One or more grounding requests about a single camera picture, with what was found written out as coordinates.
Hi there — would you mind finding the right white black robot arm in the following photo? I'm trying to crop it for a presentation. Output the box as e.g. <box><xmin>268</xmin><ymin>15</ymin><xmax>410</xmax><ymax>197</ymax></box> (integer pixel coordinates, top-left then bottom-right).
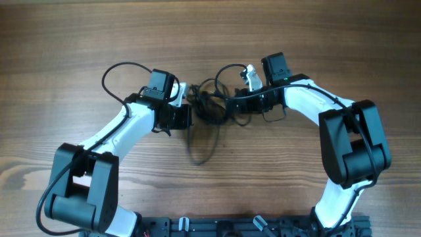
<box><xmin>226</xmin><ymin>52</ymin><xmax>391</xmax><ymax>236</ymax></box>

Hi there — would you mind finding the black usb cable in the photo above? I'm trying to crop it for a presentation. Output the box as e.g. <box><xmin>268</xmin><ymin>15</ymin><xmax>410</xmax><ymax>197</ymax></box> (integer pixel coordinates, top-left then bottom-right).
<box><xmin>190</xmin><ymin>77</ymin><xmax>254</xmax><ymax>128</ymax></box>
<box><xmin>186</xmin><ymin>84</ymin><xmax>231</xmax><ymax>166</ymax></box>

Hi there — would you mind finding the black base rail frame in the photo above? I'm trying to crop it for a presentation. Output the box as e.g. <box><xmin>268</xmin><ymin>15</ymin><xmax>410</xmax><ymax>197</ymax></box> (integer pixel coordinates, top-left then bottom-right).
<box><xmin>78</xmin><ymin>215</ymin><xmax>373</xmax><ymax>237</ymax></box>

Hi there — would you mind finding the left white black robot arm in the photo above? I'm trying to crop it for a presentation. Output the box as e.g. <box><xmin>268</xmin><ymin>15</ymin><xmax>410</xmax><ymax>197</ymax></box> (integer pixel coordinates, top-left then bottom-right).
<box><xmin>36</xmin><ymin>69</ymin><xmax>191</xmax><ymax>236</ymax></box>

